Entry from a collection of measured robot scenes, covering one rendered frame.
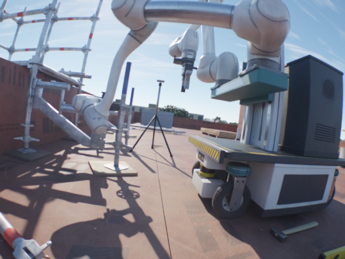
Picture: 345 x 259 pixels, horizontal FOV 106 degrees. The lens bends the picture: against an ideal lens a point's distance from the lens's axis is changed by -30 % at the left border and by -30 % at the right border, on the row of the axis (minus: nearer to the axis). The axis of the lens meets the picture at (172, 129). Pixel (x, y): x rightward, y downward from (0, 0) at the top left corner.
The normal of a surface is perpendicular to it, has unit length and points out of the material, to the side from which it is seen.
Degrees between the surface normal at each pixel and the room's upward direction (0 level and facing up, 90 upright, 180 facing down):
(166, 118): 90
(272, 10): 90
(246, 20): 119
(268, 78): 90
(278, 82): 90
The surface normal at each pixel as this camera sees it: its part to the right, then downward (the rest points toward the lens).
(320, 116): 0.09, 0.06
